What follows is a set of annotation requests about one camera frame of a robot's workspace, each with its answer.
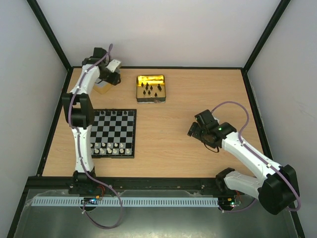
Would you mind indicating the gold tin lid tray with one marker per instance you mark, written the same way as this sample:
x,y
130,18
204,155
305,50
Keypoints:
x,y
150,89

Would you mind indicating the black aluminium frame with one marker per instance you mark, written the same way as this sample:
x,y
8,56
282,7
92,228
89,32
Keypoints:
x,y
200,46

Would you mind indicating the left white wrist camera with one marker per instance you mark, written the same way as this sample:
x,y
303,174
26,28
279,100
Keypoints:
x,y
113,65

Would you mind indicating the black magnetic chess board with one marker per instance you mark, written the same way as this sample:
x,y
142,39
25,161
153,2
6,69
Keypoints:
x,y
114,129

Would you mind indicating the gold square tin box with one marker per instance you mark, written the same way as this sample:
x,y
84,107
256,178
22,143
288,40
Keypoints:
x,y
102,88

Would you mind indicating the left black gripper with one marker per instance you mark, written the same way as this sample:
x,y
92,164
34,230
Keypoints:
x,y
114,80

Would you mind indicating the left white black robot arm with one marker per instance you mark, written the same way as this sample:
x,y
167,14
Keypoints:
x,y
79,114

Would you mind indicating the grey slotted cable duct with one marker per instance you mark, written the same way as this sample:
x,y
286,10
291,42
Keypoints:
x,y
126,202

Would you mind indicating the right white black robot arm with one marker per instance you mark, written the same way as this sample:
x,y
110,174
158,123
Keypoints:
x,y
273,185

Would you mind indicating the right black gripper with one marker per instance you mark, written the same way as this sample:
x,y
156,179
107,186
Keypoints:
x,y
198,130

